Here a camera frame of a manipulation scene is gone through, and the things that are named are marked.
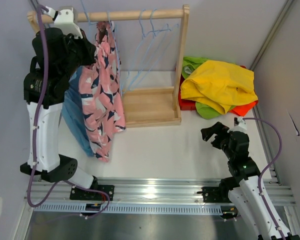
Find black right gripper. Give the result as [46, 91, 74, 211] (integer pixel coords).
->
[200, 121, 234, 160]

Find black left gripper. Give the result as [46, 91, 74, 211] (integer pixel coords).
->
[59, 28, 96, 80]

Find green shorts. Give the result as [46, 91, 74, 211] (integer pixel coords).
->
[181, 56, 223, 119]

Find blue hanger of pink shorts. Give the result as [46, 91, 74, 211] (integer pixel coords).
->
[80, 0, 98, 27]

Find yellow shorts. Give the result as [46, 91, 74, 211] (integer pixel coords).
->
[180, 59, 258, 115]

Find pink patterned shorts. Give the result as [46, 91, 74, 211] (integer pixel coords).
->
[78, 21, 126, 162]

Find blue hanger of yellow shorts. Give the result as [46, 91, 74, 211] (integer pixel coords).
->
[122, 9, 171, 93]

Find blue hanger of green shorts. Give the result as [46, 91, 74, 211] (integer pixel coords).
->
[129, 8, 180, 91]

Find orange shorts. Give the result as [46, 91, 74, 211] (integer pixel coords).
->
[227, 64, 258, 117]

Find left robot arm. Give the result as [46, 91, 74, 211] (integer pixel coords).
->
[20, 27, 99, 200]

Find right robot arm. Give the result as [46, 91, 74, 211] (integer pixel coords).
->
[198, 118, 300, 240]

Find light blue shorts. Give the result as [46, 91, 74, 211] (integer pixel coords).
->
[61, 66, 94, 157]

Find red plastic tray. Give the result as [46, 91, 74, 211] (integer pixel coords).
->
[177, 65, 251, 111]

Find wooden clothes rack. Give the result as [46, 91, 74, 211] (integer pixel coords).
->
[41, 4, 190, 128]

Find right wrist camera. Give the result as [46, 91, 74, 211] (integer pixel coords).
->
[227, 116, 248, 133]

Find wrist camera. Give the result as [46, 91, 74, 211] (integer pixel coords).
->
[46, 6, 83, 40]
[227, 116, 248, 133]

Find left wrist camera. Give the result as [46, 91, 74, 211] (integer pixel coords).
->
[46, 6, 83, 40]

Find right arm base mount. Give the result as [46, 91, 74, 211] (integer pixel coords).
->
[196, 186, 231, 203]

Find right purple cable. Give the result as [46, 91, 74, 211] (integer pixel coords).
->
[242, 116, 288, 240]

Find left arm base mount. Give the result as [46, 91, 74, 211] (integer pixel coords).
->
[69, 184, 115, 202]

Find slotted cable duct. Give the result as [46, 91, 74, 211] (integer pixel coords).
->
[34, 202, 223, 216]

